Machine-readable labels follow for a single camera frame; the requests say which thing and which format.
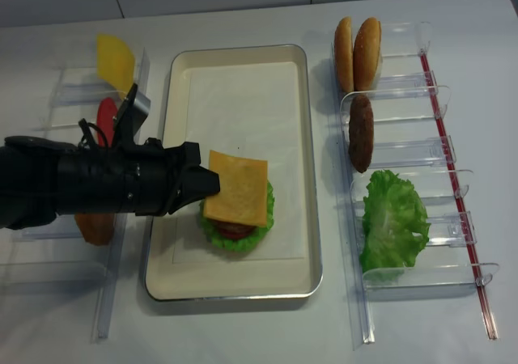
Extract clear acrylic right rack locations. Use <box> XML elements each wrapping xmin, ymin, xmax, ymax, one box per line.
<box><xmin>331</xmin><ymin>22</ymin><xmax>499</xmax><ymax>344</ymax></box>

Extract clear acrylic rack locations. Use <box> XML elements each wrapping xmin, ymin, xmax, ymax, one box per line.
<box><xmin>331</xmin><ymin>22</ymin><xmax>499</xmax><ymax>344</ymax></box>
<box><xmin>1</xmin><ymin>44</ymin><xmax>127</xmax><ymax>342</ymax></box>

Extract lettuce leaf on tray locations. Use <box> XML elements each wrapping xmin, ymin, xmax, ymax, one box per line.
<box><xmin>199</xmin><ymin>181</ymin><xmax>275</xmax><ymax>253</ymax></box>

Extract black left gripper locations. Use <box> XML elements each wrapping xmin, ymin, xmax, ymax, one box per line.
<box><xmin>55</xmin><ymin>142</ymin><xmax>220</xmax><ymax>216</ymax></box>

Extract meat patty in right rack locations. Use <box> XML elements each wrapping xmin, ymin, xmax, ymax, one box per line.
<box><xmin>348</xmin><ymin>95</ymin><xmax>374</xmax><ymax>173</ymax></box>

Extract left pale bun half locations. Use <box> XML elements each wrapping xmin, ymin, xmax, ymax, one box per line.
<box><xmin>333</xmin><ymin>16</ymin><xmax>354</xmax><ymax>94</ymax></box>

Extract tomato slice on tray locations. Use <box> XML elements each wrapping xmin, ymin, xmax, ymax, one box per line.
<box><xmin>215</xmin><ymin>222</ymin><xmax>256</xmax><ymax>240</ymax></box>

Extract cream metal tray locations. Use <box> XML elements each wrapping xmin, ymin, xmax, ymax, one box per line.
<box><xmin>144</xmin><ymin>44</ymin><xmax>322</xmax><ymax>301</ymax></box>

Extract right sesame bun half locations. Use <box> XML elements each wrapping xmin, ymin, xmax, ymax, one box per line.
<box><xmin>353</xmin><ymin>17</ymin><xmax>382</xmax><ymax>91</ymax></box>

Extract clear acrylic left rack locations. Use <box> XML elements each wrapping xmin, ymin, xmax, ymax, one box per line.
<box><xmin>1</xmin><ymin>44</ymin><xmax>127</xmax><ymax>342</ymax></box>

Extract yellow cheese slice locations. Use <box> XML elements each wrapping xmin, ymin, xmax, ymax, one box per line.
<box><xmin>203</xmin><ymin>150</ymin><xmax>268</xmax><ymax>226</ymax></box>
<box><xmin>96</xmin><ymin>34</ymin><xmax>135</xmax><ymax>98</ymax></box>

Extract red tomato slice in rack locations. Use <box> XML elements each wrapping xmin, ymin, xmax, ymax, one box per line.
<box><xmin>96</xmin><ymin>97</ymin><xmax>117</xmax><ymax>146</ymax></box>

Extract green lettuce leaf in rack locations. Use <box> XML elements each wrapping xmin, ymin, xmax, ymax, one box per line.
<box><xmin>359</xmin><ymin>170</ymin><xmax>430</xmax><ymax>273</ymax></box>

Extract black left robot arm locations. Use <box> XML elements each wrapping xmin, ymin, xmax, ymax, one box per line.
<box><xmin>1</xmin><ymin>136</ymin><xmax>220</xmax><ymax>230</ymax></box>

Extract orange-brown bun in left rack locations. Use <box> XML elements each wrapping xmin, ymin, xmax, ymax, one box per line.
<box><xmin>74</xmin><ymin>214</ymin><xmax>114</xmax><ymax>246</ymax></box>

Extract white paper tray liner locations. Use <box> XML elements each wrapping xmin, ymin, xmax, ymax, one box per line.
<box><xmin>173</xmin><ymin>62</ymin><xmax>308</xmax><ymax>263</ymax></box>

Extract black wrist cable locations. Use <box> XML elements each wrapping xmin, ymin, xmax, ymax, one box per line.
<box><xmin>77</xmin><ymin>117</ymin><xmax>115</xmax><ymax>151</ymax></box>

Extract wrist camera with silver mount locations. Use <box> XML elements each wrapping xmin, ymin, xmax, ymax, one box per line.
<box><xmin>112</xmin><ymin>83</ymin><xmax>151</xmax><ymax>148</ymax></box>

